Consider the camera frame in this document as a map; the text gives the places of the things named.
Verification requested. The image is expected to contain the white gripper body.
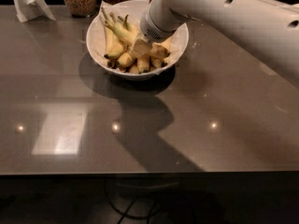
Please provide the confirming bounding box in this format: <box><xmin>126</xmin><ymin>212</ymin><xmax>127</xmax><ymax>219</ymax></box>
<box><xmin>140</xmin><ymin>0</ymin><xmax>190</xmax><ymax>43</ymax></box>

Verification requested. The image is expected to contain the white ceramic bowl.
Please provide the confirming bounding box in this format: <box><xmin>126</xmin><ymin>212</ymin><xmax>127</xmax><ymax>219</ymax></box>
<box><xmin>86</xmin><ymin>0</ymin><xmax>189</xmax><ymax>81</ymax></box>

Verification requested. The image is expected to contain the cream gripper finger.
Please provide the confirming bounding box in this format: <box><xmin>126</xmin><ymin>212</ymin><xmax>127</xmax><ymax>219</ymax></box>
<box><xmin>128</xmin><ymin>36</ymin><xmax>152</xmax><ymax>58</ymax></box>

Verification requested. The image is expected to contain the black cable under table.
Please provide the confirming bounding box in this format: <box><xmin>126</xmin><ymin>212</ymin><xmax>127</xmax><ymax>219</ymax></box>
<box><xmin>106</xmin><ymin>177</ymin><xmax>194</xmax><ymax>224</ymax></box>

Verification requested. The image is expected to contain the yellow banana centre-left lower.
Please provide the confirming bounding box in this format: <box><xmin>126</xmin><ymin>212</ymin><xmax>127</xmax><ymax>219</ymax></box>
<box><xmin>117</xmin><ymin>16</ymin><xmax>139</xmax><ymax>68</ymax></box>

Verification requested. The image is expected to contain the long top yellow banana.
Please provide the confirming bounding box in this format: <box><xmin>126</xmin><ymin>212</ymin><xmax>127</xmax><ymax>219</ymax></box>
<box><xmin>101</xmin><ymin>7</ymin><xmax>170</xmax><ymax>60</ymax></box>

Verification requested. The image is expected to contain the yellow banana upright centre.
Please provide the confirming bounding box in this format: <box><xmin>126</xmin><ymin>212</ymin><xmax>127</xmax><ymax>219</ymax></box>
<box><xmin>137</xmin><ymin>55</ymin><xmax>150</xmax><ymax>74</ymax></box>

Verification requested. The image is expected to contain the yellow banana left side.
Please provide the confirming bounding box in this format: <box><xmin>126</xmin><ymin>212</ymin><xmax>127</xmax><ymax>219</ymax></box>
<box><xmin>103</xmin><ymin>13</ymin><xmax>125</xmax><ymax>60</ymax></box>

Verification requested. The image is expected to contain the yellow banana upright right-centre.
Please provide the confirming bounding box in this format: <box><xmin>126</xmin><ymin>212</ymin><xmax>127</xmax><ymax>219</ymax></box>
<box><xmin>150</xmin><ymin>57</ymin><xmax>163</xmax><ymax>68</ymax></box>

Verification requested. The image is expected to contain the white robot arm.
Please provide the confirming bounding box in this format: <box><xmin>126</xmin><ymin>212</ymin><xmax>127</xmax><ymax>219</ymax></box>
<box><xmin>132</xmin><ymin>0</ymin><xmax>299</xmax><ymax>87</ymax></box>

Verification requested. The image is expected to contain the yellow banana far right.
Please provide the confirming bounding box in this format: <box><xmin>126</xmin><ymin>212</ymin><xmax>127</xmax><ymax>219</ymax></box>
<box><xmin>161</xmin><ymin>37</ymin><xmax>172</xmax><ymax>50</ymax></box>

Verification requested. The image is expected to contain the white paper stand left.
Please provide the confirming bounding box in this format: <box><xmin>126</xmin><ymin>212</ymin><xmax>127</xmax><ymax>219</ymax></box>
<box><xmin>13</xmin><ymin>0</ymin><xmax>55</xmax><ymax>22</ymax></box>

